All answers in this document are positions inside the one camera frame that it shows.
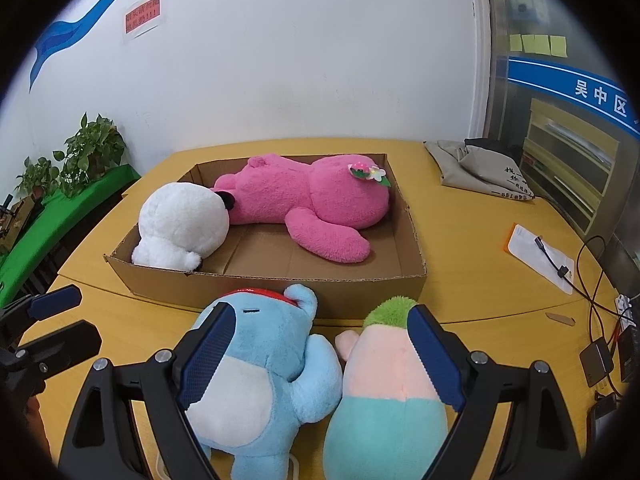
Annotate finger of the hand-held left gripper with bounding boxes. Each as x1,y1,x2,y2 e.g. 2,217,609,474
0,321,103,396
0,284,83,348

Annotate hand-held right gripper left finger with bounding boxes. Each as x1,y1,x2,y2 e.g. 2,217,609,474
59,302,237,480

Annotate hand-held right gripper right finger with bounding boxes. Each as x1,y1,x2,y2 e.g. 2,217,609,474
407,304,583,480

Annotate blue plush toy red cap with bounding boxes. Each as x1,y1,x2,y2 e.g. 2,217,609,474
185,284,343,480

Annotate pink teal plush green tuft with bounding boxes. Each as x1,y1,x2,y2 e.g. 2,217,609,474
322,296,463,480

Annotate brown cardboard box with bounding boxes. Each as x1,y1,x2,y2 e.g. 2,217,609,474
104,152,428,321

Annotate white plush toy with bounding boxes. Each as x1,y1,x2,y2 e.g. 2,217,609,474
131,181,236,273

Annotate pink plush bear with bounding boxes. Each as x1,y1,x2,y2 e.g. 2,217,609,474
210,154,392,265

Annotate green cloth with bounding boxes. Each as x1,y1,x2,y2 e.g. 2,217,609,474
0,165,142,306

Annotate brown wooden object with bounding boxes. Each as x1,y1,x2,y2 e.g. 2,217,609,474
0,195,38,256

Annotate small green potted plant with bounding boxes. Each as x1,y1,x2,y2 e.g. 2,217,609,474
15,156,61,201

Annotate white paper with orange edge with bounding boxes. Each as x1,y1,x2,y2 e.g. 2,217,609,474
506,223,575,295

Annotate large green potted plant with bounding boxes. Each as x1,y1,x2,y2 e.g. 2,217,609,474
52,112,128,198

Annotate black square adapter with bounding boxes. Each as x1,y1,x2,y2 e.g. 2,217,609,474
579,341,615,387

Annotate black flat device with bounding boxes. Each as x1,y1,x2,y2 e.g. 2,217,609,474
590,392,621,436

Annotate grey cloth bag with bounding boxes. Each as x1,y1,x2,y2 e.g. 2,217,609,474
424,136,538,203

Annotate white power strip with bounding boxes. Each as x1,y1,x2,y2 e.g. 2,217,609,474
614,294,640,333

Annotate beige document rack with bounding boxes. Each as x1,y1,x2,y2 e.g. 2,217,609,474
520,97,628,236

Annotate blue sign band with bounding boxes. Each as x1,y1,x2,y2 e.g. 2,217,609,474
507,56,640,136

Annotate short black cable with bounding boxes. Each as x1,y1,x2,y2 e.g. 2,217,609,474
535,235,571,278

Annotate long black cable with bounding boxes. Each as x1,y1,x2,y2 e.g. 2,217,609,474
575,236,632,391

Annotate black device with wires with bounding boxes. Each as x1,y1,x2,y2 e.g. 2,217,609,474
620,332,640,382

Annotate blue wall decal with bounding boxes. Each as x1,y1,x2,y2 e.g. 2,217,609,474
27,0,196,93

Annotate red wall notice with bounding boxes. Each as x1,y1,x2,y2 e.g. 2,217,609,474
122,0,166,41

